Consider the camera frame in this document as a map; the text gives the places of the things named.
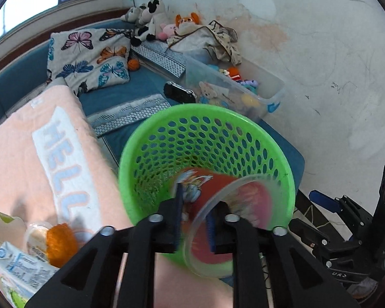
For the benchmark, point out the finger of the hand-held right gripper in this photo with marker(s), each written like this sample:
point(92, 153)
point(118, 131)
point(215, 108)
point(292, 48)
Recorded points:
point(322, 199)
point(308, 232)

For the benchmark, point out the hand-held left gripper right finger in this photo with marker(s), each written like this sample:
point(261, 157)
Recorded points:
point(211, 231)

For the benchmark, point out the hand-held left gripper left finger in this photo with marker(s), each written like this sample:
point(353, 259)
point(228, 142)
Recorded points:
point(178, 205)

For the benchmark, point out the red printed plastic cup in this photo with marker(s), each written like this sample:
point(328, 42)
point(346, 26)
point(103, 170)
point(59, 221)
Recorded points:
point(224, 186)

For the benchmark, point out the green plastic mesh basket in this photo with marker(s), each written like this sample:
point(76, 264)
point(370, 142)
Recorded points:
point(211, 126)

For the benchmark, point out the blue white milk carton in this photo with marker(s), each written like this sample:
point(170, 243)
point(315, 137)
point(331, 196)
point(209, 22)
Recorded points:
point(19, 263)

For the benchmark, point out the blue white patterned cloth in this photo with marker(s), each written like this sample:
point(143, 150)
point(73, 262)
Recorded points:
point(128, 114)
point(160, 58)

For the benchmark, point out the black handheld device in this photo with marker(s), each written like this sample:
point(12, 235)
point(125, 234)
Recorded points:
point(179, 92)

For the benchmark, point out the clear plastic storage bin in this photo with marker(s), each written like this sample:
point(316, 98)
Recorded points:
point(272, 98)

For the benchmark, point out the teddy bear picture card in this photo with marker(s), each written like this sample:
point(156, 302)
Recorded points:
point(210, 93)

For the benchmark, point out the yellow toy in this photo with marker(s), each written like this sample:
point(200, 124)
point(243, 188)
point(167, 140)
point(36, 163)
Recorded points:
point(250, 100)

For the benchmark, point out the blue sofa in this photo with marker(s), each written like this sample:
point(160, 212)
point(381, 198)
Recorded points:
point(141, 83)

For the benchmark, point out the orange toy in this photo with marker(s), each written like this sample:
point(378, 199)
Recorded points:
point(235, 73)

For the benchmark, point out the clear jelly cup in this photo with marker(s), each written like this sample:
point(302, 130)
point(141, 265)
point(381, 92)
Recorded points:
point(35, 235)

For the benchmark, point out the small orange ball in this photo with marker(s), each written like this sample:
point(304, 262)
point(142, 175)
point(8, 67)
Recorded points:
point(133, 64)

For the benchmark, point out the beige crumpled clothing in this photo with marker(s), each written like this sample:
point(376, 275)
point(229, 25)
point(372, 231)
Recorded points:
point(195, 43)

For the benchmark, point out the pink printed blanket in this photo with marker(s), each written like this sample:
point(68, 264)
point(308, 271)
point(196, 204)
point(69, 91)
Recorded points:
point(19, 154)

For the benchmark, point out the pink plush toy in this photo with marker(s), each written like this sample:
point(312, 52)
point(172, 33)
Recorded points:
point(166, 31)

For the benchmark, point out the butterfly print pillow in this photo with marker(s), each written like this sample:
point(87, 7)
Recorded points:
point(83, 57)

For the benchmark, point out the orange fox plush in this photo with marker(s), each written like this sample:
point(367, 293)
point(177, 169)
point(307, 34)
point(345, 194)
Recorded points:
point(186, 22)

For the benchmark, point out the black white cow plush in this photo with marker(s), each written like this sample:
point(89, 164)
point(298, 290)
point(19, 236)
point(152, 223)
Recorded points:
point(154, 14)

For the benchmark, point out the grey plush toy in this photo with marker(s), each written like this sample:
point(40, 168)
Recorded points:
point(133, 14)

